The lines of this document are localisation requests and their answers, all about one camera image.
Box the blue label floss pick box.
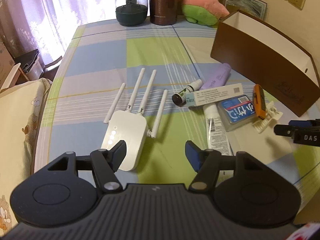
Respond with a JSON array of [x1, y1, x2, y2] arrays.
[[217, 94, 258, 132]]

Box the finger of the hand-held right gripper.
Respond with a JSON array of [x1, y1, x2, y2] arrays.
[[274, 124, 295, 137], [287, 120, 320, 130]]

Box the orange and black tool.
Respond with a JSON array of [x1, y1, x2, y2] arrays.
[[252, 84, 267, 120]]

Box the small brown spray bottle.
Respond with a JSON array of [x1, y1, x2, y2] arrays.
[[172, 79, 202, 105]]

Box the brown cardboard carton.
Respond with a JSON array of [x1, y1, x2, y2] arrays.
[[0, 41, 16, 88]]

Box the brown cardboard box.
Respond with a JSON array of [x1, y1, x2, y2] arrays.
[[210, 9, 320, 117]]

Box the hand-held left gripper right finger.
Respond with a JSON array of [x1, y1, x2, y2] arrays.
[[184, 140, 261, 193]]

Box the white medicine box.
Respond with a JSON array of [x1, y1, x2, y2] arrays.
[[186, 83, 243, 108]]

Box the white plastic clip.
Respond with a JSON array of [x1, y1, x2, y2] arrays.
[[251, 101, 283, 133]]

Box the glass jar with dark base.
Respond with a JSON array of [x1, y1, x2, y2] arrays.
[[115, 0, 148, 27]]

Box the white squeeze tube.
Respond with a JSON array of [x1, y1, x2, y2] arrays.
[[203, 104, 232, 157]]

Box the framed picture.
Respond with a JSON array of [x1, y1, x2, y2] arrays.
[[223, 0, 267, 20]]

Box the pink star plush toy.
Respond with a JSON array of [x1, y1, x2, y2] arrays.
[[179, 0, 230, 27]]

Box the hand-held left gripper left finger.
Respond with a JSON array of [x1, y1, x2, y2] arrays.
[[47, 140, 126, 194]]

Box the white router with four antennas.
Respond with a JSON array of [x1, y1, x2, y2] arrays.
[[101, 67, 168, 172]]

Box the brown metal canister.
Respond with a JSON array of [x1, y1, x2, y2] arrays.
[[149, 0, 178, 26]]

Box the purple tube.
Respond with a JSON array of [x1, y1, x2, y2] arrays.
[[200, 63, 232, 90]]

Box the checked tablecloth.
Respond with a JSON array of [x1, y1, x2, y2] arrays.
[[32, 17, 320, 205]]

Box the purple sheer curtain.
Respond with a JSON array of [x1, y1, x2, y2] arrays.
[[0, 0, 153, 67]]

